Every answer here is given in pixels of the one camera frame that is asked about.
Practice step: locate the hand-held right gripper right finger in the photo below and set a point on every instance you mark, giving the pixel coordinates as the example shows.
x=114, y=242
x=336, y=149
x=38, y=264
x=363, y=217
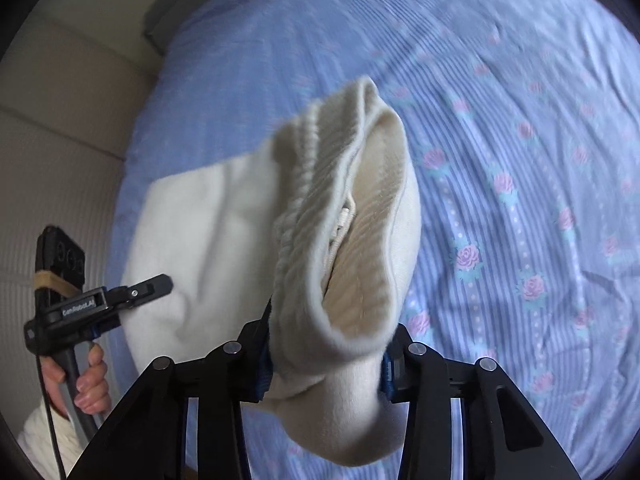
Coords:
x=386, y=375

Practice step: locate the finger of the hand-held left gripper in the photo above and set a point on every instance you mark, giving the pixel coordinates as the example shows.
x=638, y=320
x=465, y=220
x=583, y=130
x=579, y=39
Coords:
x=150, y=287

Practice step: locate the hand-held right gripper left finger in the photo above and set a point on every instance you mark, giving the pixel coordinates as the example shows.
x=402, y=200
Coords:
x=259, y=385

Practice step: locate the cream knit sweater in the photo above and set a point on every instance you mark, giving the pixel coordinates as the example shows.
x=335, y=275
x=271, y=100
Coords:
x=350, y=285

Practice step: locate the person's left forearm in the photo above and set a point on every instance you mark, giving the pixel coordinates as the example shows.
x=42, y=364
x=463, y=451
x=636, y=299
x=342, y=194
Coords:
x=40, y=435

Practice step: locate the person's left hand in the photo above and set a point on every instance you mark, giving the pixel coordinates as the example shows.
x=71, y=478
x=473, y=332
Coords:
x=95, y=380

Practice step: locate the beige padded headboard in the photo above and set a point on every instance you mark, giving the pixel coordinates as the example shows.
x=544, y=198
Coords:
x=65, y=170

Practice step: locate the blue floral striped bedsheet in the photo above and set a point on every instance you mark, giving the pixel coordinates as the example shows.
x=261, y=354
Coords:
x=500, y=110

